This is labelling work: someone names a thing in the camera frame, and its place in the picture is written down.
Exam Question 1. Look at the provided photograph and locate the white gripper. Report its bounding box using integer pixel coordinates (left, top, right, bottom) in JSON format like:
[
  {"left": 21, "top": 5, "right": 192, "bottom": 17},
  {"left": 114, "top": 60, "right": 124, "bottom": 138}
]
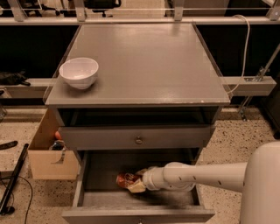
[{"left": 128, "top": 167, "right": 165, "bottom": 193}]

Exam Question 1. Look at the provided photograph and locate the red coke can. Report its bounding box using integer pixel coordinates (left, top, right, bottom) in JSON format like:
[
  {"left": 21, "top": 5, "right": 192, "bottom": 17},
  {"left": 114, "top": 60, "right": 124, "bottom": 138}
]
[{"left": 116, "top": 173, "right": 139, "bottom": 189}]

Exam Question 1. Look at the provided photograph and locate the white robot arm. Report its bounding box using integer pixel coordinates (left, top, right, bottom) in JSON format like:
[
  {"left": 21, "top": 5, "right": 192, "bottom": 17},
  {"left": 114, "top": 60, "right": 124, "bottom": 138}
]
[{"left": 127, "top": 141, "right": 280, "bottom": 224}]

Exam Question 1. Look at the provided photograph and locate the round metal drawer knob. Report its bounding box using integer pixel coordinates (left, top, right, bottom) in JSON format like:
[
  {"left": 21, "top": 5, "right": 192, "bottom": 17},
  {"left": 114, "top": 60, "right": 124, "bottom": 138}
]
[{"left": 135, "top": 136, "right": 143, "bottom": 144}]

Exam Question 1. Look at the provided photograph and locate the open grey middle drawer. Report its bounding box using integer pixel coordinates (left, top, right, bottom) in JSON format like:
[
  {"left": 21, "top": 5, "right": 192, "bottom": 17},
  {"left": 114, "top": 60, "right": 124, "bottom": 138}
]
[{"left": 62, "top": 149, "right": 214, "bottom": 224}]

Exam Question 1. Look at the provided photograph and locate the closed grey top drawer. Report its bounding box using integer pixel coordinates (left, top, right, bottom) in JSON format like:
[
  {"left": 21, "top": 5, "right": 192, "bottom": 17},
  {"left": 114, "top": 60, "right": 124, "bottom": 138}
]
[{"left": 59, "top": 125, "right": 215, "bottom": 151}]

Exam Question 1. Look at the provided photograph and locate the grey wooden cabinet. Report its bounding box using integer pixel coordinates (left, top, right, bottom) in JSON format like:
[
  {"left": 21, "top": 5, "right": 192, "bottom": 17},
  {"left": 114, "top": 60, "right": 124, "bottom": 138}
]
[{"left": 42, "top": 23, "right": 234, "bottom": 165}]

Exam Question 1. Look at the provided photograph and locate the orange ball in box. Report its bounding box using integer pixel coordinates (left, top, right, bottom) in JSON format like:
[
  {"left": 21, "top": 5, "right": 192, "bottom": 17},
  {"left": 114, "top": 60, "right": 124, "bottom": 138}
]
[{"left": 54, "top": 131, "right": 62, "bottom": 140}]

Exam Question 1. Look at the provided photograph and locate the cardboard box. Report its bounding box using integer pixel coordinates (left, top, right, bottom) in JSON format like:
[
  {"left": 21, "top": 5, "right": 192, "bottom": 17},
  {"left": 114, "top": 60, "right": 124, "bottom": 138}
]
[{"left": 28, "top": 109, "right": 80, "bottom": 180}]

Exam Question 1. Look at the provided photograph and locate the black pole on floor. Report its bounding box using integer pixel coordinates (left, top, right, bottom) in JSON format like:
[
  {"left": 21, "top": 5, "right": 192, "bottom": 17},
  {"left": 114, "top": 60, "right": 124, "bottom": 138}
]
[{"left": 0, "top": 143, "right": 29, "bottom": 215}]

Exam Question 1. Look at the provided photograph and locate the white ceramic bowl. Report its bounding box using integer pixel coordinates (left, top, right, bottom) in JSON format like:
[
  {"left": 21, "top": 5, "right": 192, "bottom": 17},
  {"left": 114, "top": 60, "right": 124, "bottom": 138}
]
[{"left": 59, "top": 58, "right": 99, "bottom": 89}]

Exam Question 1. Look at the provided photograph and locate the black flat tool on floor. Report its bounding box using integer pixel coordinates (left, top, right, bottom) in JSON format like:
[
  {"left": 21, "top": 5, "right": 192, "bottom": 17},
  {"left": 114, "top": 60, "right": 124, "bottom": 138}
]
[{"left": 0, "top": 141, "right": 18, "bottom": 151}]

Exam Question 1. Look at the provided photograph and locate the black bag on ledge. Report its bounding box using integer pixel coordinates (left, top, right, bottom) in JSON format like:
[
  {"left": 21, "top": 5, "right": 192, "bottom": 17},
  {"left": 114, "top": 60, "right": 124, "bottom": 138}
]
[{"left": 0, "top": 71, "right": 31, "bottom": 86}]

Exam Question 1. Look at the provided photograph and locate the black office chair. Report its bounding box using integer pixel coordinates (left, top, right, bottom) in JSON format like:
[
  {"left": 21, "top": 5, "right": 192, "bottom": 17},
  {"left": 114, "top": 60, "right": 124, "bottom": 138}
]
[{"left": 84, "top": 0, "right": 122, "bottom": 18}]

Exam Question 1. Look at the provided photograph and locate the black cable on floor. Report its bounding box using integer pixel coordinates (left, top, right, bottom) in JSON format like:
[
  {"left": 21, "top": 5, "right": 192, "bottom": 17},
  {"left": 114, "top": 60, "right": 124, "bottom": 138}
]
[{"left": 0, "top": 174, "right": 34, "bottom": 224}]

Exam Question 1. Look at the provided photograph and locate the white hanging cable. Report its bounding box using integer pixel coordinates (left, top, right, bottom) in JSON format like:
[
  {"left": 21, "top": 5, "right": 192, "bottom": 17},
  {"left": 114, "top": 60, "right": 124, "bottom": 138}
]
[{"left": 226, "top": 14, "right": 251, "bottom": 95}]

